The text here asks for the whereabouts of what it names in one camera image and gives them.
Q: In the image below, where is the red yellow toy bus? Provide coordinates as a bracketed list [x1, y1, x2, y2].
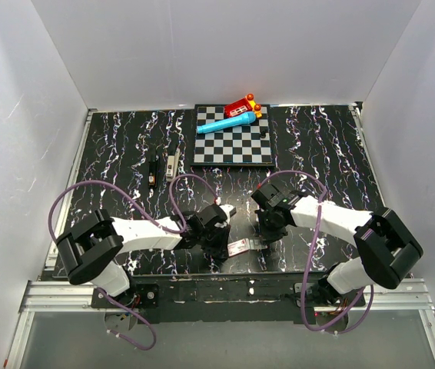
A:
[224, 93, 262, 118]

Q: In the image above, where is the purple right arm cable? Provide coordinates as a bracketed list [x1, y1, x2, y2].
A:
[257, 171, 375, 334]

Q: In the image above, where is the black silver stapler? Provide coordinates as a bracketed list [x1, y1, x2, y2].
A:
[165, 148, 181, 182]

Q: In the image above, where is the black marker pen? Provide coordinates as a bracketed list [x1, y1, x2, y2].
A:
[148, 154, 159, 189]

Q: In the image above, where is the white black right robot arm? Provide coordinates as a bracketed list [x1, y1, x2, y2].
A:
[251, 183, 423, 306]

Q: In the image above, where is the black white chessboard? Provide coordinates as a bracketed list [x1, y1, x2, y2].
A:
[191, 105, 274, 168]

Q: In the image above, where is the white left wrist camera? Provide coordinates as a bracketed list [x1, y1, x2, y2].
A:
[219, 204, 237, 218]

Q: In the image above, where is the aluminium rail frame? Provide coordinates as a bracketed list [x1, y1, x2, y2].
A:
[8, 108, 435, 368]

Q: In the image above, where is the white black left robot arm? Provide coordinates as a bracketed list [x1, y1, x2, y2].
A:
[55, 204, 236, 308]

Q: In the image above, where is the red white staple box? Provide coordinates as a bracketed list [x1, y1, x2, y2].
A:
[227, 238, 250, 258]

